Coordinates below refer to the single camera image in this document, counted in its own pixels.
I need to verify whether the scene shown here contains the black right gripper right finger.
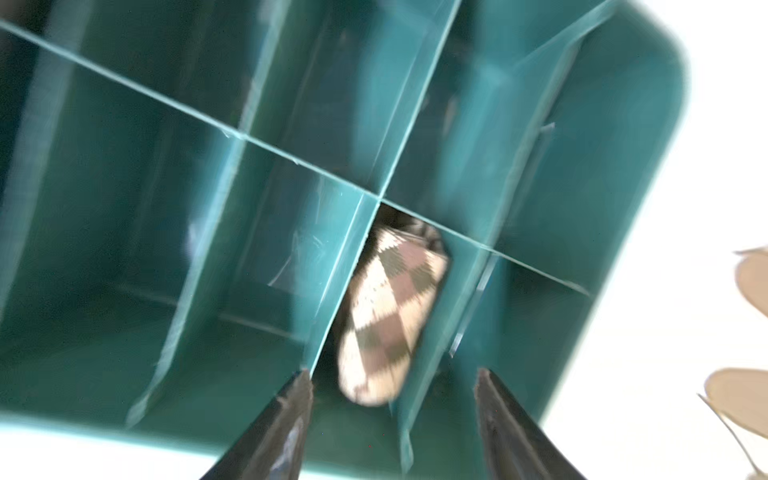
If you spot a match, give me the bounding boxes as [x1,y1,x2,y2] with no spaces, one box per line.
[474,368,584,480]

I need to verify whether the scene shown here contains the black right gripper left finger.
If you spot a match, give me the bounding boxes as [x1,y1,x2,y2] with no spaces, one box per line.
[202,369,314,480]

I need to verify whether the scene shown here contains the brown argyle sock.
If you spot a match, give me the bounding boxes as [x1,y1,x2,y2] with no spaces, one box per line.
[336,220,450,407]

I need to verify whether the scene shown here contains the green divided organizer tray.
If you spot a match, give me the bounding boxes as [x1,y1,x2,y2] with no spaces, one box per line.
[1,1,685,479]

